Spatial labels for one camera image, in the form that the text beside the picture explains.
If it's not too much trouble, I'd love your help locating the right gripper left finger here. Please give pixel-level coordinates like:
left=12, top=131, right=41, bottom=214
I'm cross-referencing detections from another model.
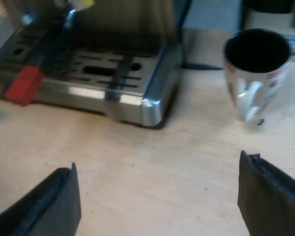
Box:
left=0, top=162, right=82, bottom=236

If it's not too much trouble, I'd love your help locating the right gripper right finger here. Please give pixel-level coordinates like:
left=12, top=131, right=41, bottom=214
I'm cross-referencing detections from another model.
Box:
left=237, top=150, right=295, bottom=236

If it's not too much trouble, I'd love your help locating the steel espresso machine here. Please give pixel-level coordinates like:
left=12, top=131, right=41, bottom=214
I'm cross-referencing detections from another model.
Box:
left=0, top=0, right=183, bottom=129

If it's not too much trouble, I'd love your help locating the white mug with red and black print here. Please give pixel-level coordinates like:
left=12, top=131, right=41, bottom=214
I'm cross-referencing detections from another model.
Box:
left=223, top=28, right=293, bottom=135

